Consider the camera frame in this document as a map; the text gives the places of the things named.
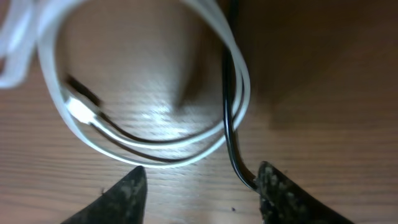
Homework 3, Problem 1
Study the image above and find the black usb cable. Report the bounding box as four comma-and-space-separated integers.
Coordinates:
63, 0, 259, 191

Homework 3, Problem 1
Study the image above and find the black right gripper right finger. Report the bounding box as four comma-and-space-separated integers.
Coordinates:
256, 162, 353, 224

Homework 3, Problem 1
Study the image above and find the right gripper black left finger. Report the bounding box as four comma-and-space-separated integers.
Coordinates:
62, 166, 147, 224

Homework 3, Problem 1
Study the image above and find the white usb cable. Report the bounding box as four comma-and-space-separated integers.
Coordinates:
0, 0, 251, 169

